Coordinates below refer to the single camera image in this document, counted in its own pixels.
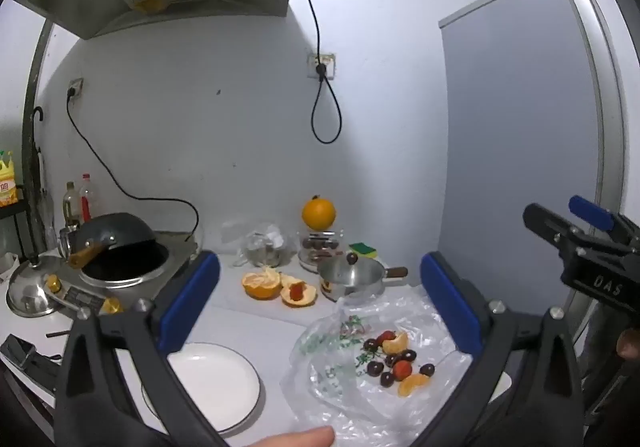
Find dark oil bottle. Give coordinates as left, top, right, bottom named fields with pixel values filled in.
left=62, top=182, right=82, bottom=227

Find black metal rack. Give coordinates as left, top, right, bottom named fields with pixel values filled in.
left=0, top=185, right=38, bottom=262

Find cooker power cable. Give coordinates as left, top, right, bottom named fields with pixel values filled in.
left=65, top=86, right=201, bottom=243

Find red cap sauce bottle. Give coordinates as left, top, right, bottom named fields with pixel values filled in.
left=79, top=173, right=96, bottom=223

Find steel pot with lid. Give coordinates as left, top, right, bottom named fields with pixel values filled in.
left=317, top=252, right=409, bottom=302

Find peeled orange half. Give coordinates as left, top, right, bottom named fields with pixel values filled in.
left=241, top=267, right=282, bottom=301

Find black chopstick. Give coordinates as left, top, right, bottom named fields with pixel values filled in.
left=45, top=329, right=70, bottom=339

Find white round plate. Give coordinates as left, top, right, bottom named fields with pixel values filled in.
left=167, top=342, right=262, bottom=434

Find steel pot lid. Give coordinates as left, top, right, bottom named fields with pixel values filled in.
left=6, top=255, right=62, bottom=318

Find black wok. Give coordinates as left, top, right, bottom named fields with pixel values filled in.
left=67, top=212, right=155, bottom=269

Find induction cooker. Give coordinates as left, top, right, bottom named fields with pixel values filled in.
left=44, top=231, right=198, bottom=315

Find green yellow sponge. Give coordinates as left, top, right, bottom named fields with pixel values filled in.
left=349, top=242, right=378, bottom=259

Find hanging black cable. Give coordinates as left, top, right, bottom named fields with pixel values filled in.
left=296, top=0, right=343, bottom=145

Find black umbrella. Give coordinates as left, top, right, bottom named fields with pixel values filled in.
left=23, top=106, right=48, bottom=251

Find tangerine segment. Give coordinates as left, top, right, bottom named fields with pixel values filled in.
left=398, top=373, right=431, bottom=398
left=382, top=332, right=409, bottom=355

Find whole orange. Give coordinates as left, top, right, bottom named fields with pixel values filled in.
left=302, top=196, right=337, bottom=231

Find glass container with fruit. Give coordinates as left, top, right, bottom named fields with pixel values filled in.
left=297, top=230, right=344, bottom=273

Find wall socket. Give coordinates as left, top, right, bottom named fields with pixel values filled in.
left=307, top=53, right=336, bottom=80
left=67, top=78, right=84, bottom=98

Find clear plastic bag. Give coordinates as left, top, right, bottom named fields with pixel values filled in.
left=281, top=289, right=472, bottom=446

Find bagged steel cups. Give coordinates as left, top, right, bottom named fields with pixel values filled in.
left=220, top=220, right=297, bottom=268

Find strawberry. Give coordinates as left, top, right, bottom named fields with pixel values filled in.
left=376, top=330, right=396, bottom=347
left=392, top=359, right=412, bottom=382

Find orange peel with strawberry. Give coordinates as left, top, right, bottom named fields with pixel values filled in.
left=280, top=274, right=317, bottom=307

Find grey refrigerator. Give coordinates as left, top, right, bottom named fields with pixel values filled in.
left=438, top=0, right=625, bottom=313

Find person hand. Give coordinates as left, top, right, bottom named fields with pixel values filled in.
left=250, top=427, right=335, bottom=447

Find yellow oil bottle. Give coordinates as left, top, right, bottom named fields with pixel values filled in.
left=0, top=150, right=18, bottom=208

